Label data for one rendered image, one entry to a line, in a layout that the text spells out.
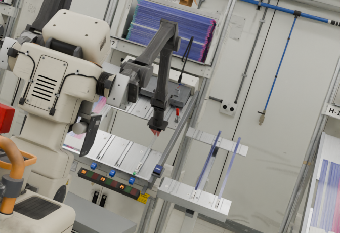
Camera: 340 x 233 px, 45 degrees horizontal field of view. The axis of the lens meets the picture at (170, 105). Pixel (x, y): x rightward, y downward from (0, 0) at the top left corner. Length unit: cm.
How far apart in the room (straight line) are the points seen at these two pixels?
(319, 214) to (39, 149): 136
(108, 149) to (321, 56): 238
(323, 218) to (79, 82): 137
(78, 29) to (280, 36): 277
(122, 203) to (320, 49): 235
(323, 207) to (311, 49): 207
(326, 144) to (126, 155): 112
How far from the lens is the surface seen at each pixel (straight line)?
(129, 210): 253
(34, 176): 153
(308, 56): 399
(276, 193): 404
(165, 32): 175
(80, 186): 262
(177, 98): 241
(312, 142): 252
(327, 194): 227
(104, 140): 229
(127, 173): 214
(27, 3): 328
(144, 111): 242
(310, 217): 218
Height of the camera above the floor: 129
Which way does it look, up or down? 5 degrees down
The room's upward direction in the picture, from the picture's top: 18 degrees clockwise
